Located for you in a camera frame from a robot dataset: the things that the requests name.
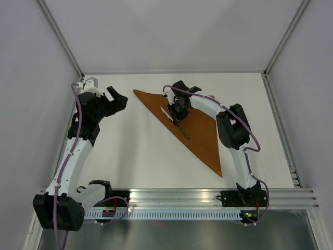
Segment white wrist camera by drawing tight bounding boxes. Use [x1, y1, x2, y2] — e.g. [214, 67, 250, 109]
[161, 89, 177, 105]
[78, 77, 103, 96]

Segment rear aluminium frame bar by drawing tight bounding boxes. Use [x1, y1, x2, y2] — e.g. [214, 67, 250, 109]
[83, 69, 265, 76]

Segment silver table knife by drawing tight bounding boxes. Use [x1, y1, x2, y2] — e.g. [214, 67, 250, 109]
[160, 107, 190, 140]

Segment aluminium frame post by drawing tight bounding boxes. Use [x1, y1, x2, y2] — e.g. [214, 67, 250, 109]
[262, 0, 312, 78]
[35, 0, 84, 80]

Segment brown cloth napkin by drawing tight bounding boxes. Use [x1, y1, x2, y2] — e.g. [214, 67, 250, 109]
[133, 90, 222, 177]

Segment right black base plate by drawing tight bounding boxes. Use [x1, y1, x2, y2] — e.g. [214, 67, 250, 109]
[220, 190, 267, 207]

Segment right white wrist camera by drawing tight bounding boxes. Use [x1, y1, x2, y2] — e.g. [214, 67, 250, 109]
[161, 89, 177, 105]

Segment aluminium front rail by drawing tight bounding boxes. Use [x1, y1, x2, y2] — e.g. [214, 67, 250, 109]
[36, 188, 319, 209]

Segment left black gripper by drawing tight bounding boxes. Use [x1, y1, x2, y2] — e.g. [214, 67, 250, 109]
[93, 86, 127, 122]

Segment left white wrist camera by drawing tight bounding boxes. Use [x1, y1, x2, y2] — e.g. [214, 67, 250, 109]
[78, 77, 103, 96]

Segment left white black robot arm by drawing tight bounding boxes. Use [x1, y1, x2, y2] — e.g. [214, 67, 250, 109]
[33, 84, 128, 231]

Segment right aluminium frame post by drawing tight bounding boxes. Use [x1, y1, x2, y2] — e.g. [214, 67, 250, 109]
[262, 0, 312, 78]

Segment left aluminium frame post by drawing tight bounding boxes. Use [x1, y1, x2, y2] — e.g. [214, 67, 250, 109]
[35, 0, 84, 80]

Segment white slotted cable duct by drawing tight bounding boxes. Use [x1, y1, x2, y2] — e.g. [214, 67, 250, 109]
[84, 209, 241, 220]

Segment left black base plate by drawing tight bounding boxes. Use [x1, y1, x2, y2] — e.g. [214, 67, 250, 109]
[108, 190, 130, 208]

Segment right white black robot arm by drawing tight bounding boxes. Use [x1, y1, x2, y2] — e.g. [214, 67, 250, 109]
[162, 81, 270, 207]

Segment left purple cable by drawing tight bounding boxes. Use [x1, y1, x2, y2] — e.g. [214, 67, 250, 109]
[54, 82, 84, 250]

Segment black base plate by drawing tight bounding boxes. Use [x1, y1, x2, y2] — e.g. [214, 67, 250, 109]
[108, 190, 130, 208]
[220, 190, 267, 207]

